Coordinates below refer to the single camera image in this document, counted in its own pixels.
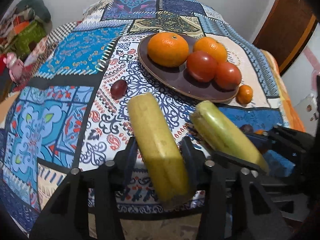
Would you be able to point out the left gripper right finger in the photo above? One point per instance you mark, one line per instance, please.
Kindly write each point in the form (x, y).
(194, 161)

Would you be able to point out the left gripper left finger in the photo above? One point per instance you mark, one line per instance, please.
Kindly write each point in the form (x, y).
(125, 161)

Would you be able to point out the yellow banana piece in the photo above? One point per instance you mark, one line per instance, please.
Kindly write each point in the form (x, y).
(159, 151)

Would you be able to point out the greenish banana piece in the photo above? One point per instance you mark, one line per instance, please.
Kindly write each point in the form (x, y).
(224, 136)

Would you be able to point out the dark purple grape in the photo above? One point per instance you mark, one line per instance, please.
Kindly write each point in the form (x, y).
(247, 128)

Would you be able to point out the red purple grape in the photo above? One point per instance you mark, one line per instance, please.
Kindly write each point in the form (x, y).
(118, 89)

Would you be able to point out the small mandarin orange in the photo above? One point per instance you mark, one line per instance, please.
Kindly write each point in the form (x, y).
(244, 95)

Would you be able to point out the red tomato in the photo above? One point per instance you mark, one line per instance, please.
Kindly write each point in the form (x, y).
(227, 76)
(201, 66)

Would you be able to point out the large round orange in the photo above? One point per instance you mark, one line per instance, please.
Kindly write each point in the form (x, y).
(168, 49)

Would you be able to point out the blue patchwork bedspread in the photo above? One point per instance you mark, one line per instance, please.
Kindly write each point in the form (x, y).
(66, 117)

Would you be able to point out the purple ceramic plate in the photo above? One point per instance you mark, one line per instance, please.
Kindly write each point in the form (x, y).
(179, 80)

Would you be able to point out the pink plush toy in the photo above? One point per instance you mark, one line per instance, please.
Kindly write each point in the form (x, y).
(15, 66)

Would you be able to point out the green storage box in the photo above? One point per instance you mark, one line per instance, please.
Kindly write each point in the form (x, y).
(25, 42)

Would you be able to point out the wooden door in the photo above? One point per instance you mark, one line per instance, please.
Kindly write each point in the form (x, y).
(287, 29)

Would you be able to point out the grey green plush cushion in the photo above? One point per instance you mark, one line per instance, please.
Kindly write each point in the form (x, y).
(38, 6)

